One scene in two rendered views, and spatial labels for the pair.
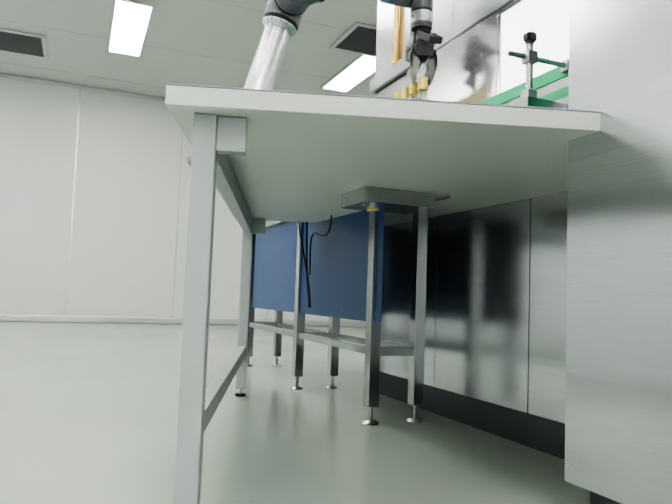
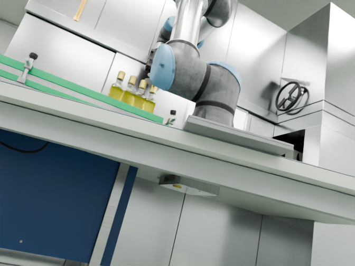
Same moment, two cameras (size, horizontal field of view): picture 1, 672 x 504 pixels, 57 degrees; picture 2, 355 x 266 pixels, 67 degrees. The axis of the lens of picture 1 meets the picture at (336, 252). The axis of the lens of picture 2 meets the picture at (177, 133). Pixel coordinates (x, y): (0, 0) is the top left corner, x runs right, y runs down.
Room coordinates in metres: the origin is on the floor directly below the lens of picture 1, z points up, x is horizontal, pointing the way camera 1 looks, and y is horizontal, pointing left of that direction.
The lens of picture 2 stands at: (1.85, 0.97, 0.54)
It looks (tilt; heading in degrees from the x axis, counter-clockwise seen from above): 18 degrees up; 272
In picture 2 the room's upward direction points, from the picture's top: 14 degrees clockwise
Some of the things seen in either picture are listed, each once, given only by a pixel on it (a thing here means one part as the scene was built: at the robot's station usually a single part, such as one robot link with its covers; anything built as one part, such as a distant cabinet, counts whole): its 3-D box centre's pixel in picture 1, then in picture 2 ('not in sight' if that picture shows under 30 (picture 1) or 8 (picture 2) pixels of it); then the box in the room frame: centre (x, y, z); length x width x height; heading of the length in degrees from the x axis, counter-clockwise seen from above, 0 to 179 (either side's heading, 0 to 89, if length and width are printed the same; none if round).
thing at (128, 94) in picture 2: not in sight; (123, 108); (2.18, -0.23, 0.99); 0.06 x 0.06 x 0.21; 22
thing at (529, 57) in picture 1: (537, 84); not in sight; (1.36, -0.44, 0.90); 0.17 x 0.05 x 0.23; 112
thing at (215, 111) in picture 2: not in sight; (211, 125); (1.79, 0.26, 0.82); 0.15 x 0.15 x 0.10
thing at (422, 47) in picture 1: (420, 43); (156, 62); (2.10, -0.27, 1.29); 0.09 x 0.08 x 0.12; 18
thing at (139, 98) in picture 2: not in sight; (134, 112); (2.13, -0.25, 0.99); 0.06 x 0.06 x 0.21; 23
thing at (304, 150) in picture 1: (471, 193); (175, 181); (1.85, -0.40, 0.73); 1.58 x 1.52 x 0.04; 5
